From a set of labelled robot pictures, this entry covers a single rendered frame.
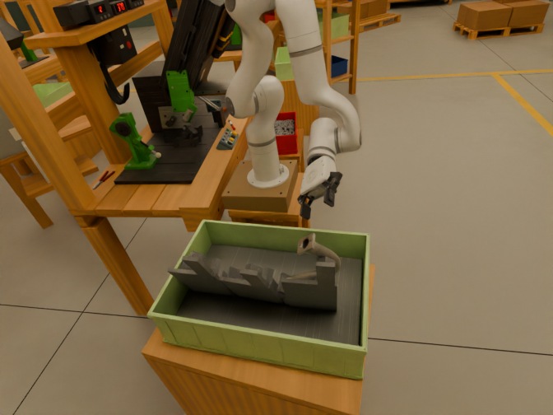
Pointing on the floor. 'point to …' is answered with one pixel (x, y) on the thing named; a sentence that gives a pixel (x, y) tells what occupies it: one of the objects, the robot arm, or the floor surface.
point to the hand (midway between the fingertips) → (316, 208)
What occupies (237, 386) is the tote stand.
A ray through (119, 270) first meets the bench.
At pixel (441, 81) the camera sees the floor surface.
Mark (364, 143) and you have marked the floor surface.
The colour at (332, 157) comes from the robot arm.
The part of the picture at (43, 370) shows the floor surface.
